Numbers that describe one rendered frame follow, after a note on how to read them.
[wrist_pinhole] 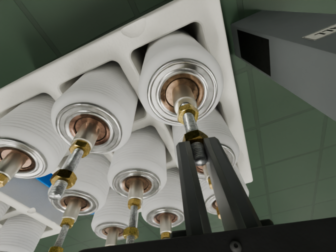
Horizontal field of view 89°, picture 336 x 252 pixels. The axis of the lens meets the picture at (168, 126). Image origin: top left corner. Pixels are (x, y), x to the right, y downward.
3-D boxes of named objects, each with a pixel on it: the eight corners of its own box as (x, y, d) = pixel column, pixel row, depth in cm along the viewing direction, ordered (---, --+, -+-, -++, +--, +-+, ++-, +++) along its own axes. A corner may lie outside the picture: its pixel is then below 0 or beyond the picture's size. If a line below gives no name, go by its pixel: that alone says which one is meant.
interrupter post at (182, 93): (196, 89, 19) (203, 103, 16) (184, 106, 20) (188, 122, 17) (178, 78, 18) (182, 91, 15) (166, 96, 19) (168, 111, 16)
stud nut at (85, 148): (70, 149, 19) (67, 155, 18) (72, 138, 18) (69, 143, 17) (89, 154, 19) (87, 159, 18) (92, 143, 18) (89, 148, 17)
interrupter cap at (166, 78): (230, 81, 18) (232, 83, 18) (189, 130, 22) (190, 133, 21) (170, 41, 16) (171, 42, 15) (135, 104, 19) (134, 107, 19)
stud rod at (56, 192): (81, 139, 20) (46, 199, 14) (82, 132, 19) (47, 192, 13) (90, 141, 20) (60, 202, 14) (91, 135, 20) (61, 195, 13)
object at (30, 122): (61, 119, 41) (6, 184, 26) (38, 80, 35) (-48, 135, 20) (100, 114, 40) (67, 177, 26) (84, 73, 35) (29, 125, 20)
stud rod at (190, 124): (188, 108, 17) (206, 167, 11) (178, 108, 17) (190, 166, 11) (190, 100, 17) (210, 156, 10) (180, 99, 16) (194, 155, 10)
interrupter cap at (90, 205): (42, 196, 29) (39, 200, 28) (77, 182, 27) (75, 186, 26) (75, 216, 33) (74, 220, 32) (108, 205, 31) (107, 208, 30)
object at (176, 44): (206, 45, 33) (245, 78, 18) (178, 86, 37) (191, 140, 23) (162, 14, 29) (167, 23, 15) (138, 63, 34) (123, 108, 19)
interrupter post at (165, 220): (163, 211, 33) (163, 230, 30) (173, 214, 34) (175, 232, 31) (157, 217, 34) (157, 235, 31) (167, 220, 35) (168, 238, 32)
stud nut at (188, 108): (193, 122, 16) (195, 127, 15) (175, 120, 16) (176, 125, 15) (198, 103, 15) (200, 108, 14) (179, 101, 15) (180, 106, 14)
